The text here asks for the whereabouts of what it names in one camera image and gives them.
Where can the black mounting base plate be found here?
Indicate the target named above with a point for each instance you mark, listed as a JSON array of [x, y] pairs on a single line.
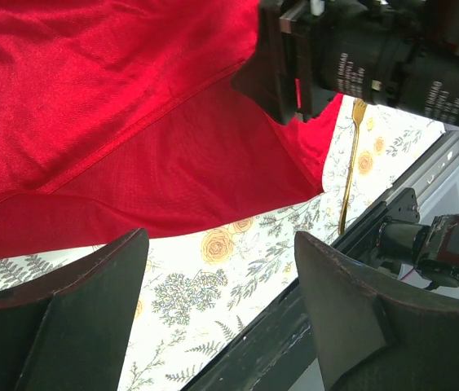
[[276, 348]]

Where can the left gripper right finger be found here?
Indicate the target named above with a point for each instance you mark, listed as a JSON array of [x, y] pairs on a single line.
[[371, 331]]

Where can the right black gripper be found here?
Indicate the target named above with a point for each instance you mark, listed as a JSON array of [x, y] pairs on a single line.
[[398, 54]]

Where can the gold fork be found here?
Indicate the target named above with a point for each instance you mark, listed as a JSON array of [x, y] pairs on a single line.
[[358, 111]]

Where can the floral tablecloth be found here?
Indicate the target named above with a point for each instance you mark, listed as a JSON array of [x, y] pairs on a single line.
[[200, 290]]

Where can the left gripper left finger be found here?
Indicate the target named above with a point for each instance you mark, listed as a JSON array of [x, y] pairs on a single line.
[[68, 330]]

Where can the red cloth napkin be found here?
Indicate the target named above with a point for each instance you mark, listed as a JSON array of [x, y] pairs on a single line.
[[118, 115]]

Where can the aluminium frame rail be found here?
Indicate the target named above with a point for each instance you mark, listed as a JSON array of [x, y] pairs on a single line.
[[428, 188]]

